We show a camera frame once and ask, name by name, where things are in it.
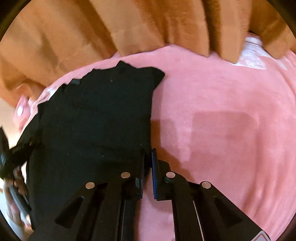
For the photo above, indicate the pink plush pillow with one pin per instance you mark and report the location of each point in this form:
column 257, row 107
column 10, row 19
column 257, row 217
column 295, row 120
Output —
column 22, row 112

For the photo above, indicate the orange curtain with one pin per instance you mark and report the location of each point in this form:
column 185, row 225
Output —
column 48, row 39

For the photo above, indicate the pink fleece blanket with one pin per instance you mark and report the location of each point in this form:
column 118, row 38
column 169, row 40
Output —
column 231, row 124

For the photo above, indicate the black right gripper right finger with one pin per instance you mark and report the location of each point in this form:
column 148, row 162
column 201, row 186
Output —
column 201, row 211

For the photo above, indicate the black small garment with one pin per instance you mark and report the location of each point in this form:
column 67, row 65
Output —
column 86, row 132

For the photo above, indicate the person's left hand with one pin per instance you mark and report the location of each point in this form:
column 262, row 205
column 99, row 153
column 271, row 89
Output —
column 11, row 211

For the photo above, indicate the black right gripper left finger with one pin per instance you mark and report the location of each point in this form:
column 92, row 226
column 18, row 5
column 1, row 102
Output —
column 103, row 212

